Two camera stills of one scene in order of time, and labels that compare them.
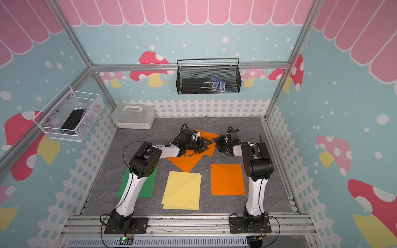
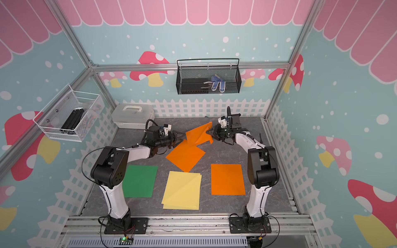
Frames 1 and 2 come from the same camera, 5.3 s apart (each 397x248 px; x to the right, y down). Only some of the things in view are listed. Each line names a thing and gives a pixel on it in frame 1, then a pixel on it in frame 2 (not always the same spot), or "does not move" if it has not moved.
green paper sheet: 148,188 does not move
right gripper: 219,139 -> 216,132
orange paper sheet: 227,180 does not move
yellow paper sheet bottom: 182,191 does not move
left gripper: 201,144 -> 175,138
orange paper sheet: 186,163 does not move
